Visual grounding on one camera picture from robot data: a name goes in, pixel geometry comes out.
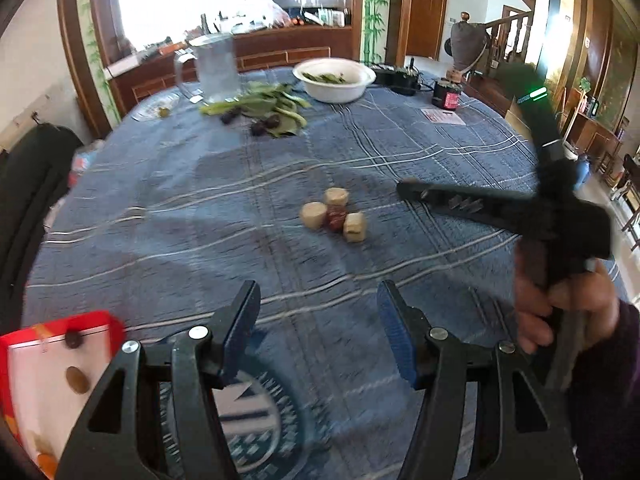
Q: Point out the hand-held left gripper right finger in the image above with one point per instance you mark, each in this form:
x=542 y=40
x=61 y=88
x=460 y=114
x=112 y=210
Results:
x=400 y=335

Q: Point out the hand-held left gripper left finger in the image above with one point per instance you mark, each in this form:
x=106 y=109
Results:
x=240 y=330

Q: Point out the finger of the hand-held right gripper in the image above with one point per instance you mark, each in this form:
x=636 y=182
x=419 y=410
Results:
x=465 y=203

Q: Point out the beige food chunk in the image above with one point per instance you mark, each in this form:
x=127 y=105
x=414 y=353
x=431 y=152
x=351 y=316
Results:
x=336 y=196
x=314 y=216
x=355 y=227

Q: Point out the red date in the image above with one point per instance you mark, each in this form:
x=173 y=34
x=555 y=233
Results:
x=74 y=341
x=336 y=218

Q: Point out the brown kiwi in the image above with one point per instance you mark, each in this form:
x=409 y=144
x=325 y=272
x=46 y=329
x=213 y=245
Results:
x=77 y=379

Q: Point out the red box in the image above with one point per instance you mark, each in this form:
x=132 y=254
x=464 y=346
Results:
x=35 y=390

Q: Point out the small orange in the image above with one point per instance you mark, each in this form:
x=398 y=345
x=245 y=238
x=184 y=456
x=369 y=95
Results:
x=47 y=464

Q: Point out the person's right forearm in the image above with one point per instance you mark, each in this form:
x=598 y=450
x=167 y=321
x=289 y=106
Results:
x=610 y=410

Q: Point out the person's right hand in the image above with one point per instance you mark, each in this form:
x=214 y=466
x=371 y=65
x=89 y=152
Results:
x=600 y=305

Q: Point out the blue bottle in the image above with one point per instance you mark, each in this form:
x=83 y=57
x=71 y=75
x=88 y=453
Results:
x=581 y=172

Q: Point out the white and red card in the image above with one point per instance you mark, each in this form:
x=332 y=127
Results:
x=442 y=116

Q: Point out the wooden cabinet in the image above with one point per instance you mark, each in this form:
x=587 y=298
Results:
x=597 y=135

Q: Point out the black jar with red label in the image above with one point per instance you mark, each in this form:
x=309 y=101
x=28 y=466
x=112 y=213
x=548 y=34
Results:
x=446 y=95

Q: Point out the black round device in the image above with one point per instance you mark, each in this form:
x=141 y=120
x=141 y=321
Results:
x=407 y=81

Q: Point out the black power adapter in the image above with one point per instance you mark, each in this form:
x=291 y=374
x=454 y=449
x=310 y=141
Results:
x=385 y=76

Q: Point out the white bowl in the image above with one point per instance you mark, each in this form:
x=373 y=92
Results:
x=334 y=91

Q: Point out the wooden staircase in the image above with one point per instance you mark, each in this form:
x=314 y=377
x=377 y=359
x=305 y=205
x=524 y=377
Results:
x=512 y=35

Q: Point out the green leaves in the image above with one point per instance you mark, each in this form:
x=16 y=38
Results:
x=327 y=77

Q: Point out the wooden door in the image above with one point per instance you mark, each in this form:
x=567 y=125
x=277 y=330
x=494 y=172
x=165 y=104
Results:
x=427 y=12

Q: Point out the golden pillar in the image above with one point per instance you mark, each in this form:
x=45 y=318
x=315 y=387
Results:
x=565 y=20

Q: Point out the dark plum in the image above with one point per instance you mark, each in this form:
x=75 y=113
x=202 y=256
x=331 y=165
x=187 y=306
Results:
x=228 y=117
x=272 y=121

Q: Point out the bamboo painted panel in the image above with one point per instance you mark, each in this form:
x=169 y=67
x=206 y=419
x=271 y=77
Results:
x=375 y=10

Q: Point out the leafy green vegetable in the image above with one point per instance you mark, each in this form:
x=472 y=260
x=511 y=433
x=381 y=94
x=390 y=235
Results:
x=270 y=105

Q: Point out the red and white plastic bag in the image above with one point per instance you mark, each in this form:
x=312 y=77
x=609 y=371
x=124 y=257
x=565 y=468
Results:
x=85 y=157

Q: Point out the wooden counter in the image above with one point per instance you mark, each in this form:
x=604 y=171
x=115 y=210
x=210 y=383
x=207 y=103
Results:
x=280 y=42

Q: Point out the black chair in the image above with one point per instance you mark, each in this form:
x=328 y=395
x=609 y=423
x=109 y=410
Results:
x=35 y=195

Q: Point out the glass mug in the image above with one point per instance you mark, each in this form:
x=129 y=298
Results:
x=215 y=67

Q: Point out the clear plastic bag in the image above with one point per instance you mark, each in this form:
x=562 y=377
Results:
x=275 y=12

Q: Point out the dark coat on post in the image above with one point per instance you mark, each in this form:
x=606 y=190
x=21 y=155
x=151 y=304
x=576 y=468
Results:
x=467 y=45

